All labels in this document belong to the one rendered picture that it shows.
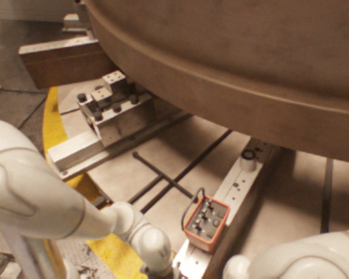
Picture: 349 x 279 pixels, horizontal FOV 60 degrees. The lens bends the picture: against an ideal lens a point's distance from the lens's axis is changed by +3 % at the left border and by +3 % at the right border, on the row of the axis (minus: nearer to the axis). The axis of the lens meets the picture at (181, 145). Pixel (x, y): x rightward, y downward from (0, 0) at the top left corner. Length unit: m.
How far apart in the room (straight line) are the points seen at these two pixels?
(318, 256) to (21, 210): 0.43
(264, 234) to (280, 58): 0.98
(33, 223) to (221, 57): 1.15
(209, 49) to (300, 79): 0.45
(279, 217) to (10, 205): 1.59
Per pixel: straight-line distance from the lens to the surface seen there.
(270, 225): 1.88
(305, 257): 0.39
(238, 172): 1.59
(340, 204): 2.07
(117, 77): 2.12
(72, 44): 3.06
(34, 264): 0.93
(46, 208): 0.57
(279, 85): 1.38
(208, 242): 1.23
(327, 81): 1.38
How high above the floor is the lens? 1.92
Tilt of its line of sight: 45 degrees down
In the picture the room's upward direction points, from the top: 7 degrees counter-clockwise
